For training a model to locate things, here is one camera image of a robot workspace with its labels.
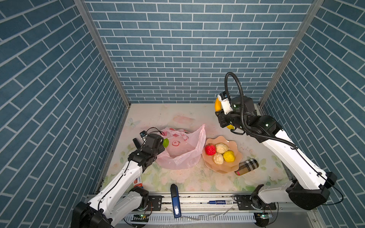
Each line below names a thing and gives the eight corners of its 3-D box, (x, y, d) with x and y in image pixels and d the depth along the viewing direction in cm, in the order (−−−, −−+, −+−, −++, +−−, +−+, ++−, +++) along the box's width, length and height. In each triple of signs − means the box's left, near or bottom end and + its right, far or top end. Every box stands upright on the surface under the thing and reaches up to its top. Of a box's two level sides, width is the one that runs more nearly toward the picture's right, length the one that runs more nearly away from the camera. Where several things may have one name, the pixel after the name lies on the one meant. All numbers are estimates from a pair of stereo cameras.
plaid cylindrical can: (237, 177, 84) (239, 175, 82) (232, 168, 88) (233, 166, 85) (258, 167, 88) (260, 165, 85) (252, 159, 92) (254, 157, 89)
